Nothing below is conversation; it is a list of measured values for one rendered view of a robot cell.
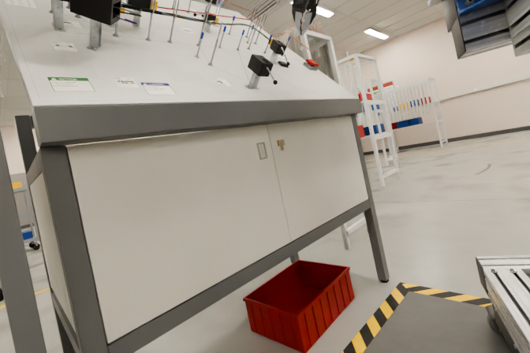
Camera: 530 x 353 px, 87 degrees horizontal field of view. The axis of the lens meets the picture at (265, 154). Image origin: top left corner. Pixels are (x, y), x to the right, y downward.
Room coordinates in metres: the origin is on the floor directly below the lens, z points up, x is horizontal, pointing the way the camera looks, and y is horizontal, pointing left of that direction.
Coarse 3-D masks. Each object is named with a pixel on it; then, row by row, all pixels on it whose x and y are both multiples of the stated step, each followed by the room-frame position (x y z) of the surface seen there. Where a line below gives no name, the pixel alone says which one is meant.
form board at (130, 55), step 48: (0, 0) 0.74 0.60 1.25; (48, 0) 0.85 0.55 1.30; (48, 48) 0.65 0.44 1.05; (144, 48) 0.85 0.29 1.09; (192, 48) 1.00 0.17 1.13; (240, 48) 1.21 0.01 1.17; (288, 48) 1.54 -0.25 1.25; (48, 96) 0.52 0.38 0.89; (96, 96) 0.58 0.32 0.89; (144, 96) 0.65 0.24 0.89; (192, 96) 0.73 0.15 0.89; (240, 96) 0.84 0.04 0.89; (288, 96) 0.98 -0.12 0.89; (336, 96) 1.19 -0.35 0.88
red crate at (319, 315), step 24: (312, 264) 1.36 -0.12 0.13; (264, 288) 1.23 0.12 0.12; (288, 288) 1.34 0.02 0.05; (312, 288) 1.38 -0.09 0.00; (336, 288) 1.14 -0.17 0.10; (264, 312) 1.08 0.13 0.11; (288, 312) 0.98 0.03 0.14; (312, 312) 1.02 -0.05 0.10; (336, 312) 1.12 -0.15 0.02; (288, 336) 1.00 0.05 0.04; (312, 336) 1.00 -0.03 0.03
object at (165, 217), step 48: (96, 144) 0.58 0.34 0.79; (144, 144) 0.64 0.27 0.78; (192, 144) 0.73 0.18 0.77; (240, 144) 0.83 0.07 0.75; (96, 192) 0.57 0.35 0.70; (144, 192) 0.63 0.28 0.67; (192, 192) 0.71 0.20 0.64; (240, 192) 0.81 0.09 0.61; (96, 240) 0.55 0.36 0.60; (144, 240) 0.61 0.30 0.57; (192, 240) 0.69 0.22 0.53; (240, 240) 0.78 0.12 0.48; (288, 240) 0.91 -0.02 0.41; (96, 288) 0.54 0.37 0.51; (144, 288) 0.60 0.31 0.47; (192, 288) 0.67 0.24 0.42
